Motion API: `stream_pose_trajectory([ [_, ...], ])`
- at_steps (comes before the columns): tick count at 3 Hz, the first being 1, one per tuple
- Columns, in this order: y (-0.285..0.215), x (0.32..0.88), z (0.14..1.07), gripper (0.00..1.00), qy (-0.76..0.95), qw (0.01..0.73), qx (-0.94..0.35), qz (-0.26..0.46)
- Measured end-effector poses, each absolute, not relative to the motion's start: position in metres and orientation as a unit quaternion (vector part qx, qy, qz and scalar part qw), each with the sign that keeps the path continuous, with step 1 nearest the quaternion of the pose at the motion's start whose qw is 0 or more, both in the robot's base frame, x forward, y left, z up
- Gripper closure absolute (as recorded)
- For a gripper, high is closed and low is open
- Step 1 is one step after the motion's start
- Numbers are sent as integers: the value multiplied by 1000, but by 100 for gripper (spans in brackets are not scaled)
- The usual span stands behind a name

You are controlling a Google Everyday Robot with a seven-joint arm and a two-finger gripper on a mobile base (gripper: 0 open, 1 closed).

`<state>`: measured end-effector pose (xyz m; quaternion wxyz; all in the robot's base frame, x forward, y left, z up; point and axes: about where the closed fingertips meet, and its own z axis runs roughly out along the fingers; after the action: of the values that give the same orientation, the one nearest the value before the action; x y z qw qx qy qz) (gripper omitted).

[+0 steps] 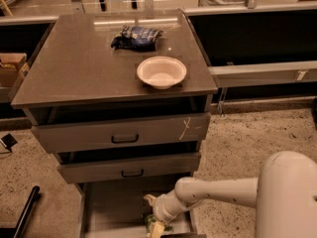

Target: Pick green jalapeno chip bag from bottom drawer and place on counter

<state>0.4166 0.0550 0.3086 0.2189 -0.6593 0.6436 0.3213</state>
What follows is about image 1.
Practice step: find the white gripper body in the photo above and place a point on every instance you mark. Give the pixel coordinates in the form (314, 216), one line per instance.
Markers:
(160, 206)

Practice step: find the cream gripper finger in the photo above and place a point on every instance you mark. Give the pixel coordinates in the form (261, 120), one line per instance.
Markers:
(157, 229)
(150, 199)

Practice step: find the green jalapeno chip bag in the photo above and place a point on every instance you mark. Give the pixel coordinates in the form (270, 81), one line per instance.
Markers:
(149, 220)

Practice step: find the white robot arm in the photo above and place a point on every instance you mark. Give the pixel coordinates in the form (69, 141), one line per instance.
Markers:
(283, 194)

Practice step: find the bottom grey drawer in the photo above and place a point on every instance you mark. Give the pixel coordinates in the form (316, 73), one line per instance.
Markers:
(117, 209)

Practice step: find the grey drawer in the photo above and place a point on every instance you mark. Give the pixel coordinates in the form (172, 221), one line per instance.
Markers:
(117, 209)
(130, 168)
(74, 137)

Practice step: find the middle grey drawer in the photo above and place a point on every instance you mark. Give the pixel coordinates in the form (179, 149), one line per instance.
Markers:
(130, 168)

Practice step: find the grey drawer cabinet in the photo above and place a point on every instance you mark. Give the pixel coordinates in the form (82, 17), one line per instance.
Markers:
(78, 78)

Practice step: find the top grey drawer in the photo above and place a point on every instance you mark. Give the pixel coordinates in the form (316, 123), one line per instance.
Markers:
(74, 137)

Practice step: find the blue chip bag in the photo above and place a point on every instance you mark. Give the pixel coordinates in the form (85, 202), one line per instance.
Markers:
(136, 38)

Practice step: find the white bowl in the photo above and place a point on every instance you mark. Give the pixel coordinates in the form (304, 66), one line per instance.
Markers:
(161, 72)

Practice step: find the black bar on floor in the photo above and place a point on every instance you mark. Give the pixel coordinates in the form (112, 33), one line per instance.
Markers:
(17, 230)

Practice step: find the black floor device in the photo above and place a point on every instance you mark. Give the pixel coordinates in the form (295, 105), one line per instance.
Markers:
(8, 141)

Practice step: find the cardboard box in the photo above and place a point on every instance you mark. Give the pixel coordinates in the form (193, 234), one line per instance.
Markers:
(12, 67)

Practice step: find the grey low wall rail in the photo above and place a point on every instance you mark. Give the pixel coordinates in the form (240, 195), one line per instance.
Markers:
(264, 73)

